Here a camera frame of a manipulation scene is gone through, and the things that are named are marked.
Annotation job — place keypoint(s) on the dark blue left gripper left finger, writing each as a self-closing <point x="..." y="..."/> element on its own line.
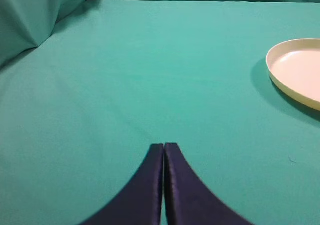
<point x="140" y="200"/>

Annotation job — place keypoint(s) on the pale yellow plate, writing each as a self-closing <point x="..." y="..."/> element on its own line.
<point x="294" y="67"/>

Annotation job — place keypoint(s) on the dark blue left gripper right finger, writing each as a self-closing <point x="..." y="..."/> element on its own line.
<point x="188" y="201"/>

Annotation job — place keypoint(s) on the green tablecloth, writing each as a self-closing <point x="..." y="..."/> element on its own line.
<point x="78" y="114"/>

